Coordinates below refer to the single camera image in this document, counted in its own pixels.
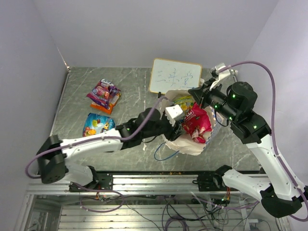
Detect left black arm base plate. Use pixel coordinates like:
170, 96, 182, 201
69, 173, 114, 193

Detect loose cables under frame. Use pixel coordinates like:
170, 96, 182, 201
79, 192, 265, 231

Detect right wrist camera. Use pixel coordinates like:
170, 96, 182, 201
210, 63, 238, 90

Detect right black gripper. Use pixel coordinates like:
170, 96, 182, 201
188, 77, 238, 122

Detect aluminium mounting rail frame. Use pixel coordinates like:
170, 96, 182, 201
16, 171, 291, 231

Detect blue candy packet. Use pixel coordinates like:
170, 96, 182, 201
82, 113, 116, 137

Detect yellow green snack packet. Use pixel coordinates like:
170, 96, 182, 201
173, 96, 194, 114

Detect small whiteboard on stand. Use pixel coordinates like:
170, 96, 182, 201
149, 58, 203, 94

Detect purple snack packet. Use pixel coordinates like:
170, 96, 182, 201
86, 78, 121, 108

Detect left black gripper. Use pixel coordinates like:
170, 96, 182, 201
141, 107, 186, 141

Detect blue checkered paper bag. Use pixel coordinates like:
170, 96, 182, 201
154, 89, 220, 161

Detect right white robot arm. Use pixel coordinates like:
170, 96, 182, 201
188, 82, 308, 218

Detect orange snack packet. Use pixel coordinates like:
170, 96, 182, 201
90, 93, 121, 115

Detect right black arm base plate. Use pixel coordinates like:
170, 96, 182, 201
192, 175, 227, 192

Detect red snack packet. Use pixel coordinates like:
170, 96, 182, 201
182, 103, 212, 144

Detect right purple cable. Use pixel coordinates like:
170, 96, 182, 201
192, 60, 308, 222

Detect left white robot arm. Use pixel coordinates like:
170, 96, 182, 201
37, 106, 184, 191

